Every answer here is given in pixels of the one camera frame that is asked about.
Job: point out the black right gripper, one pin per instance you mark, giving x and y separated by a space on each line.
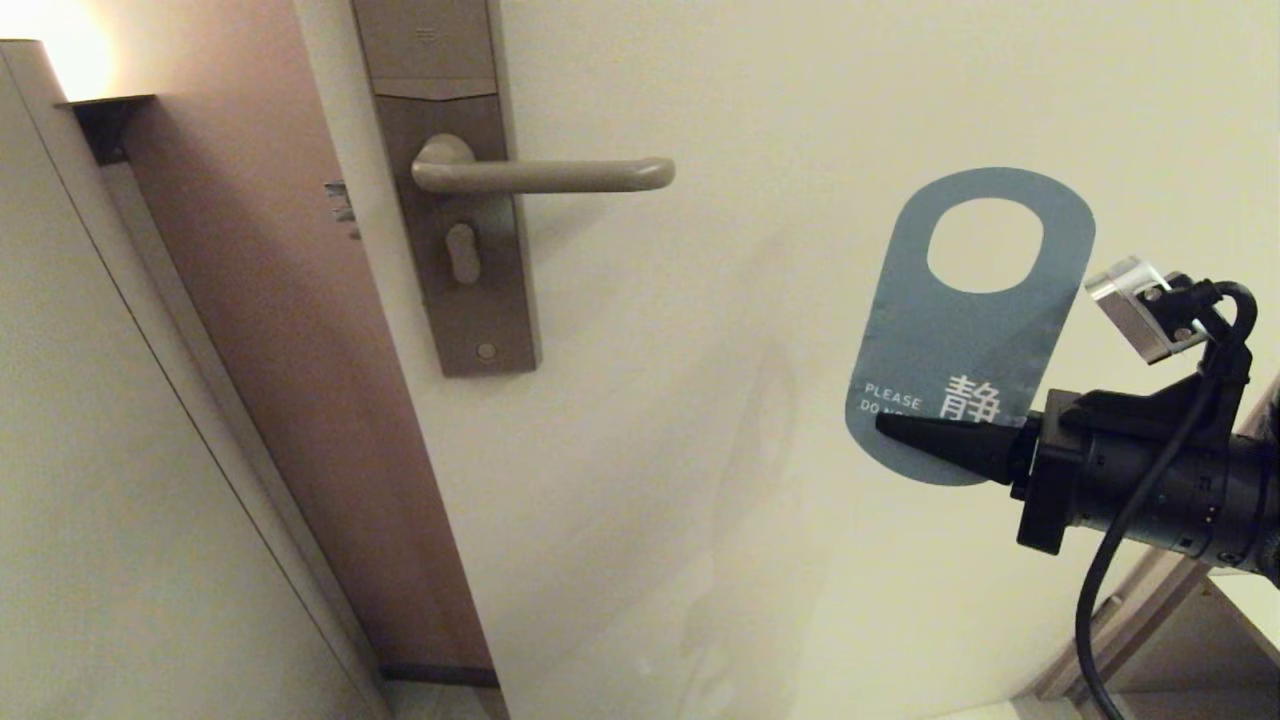
1150 490

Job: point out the blue do-not-disturb door hanger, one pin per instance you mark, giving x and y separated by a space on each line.
900 330

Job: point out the cream white door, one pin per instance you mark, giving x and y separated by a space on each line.
700 450

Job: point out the brown metal lock plate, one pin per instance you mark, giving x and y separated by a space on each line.
430 60

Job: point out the beige open shelf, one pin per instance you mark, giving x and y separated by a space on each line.
1200 650

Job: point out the beige keyhole cover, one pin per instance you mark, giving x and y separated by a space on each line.
464 255

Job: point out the dark baseboard strip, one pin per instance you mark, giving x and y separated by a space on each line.
440 676

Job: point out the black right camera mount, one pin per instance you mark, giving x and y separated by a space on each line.
1150 410

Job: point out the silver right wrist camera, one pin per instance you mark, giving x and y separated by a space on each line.
1130 310

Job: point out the brown door frame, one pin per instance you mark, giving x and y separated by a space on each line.
1150 610

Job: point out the glowing wall lamp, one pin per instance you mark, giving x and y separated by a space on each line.
105 125

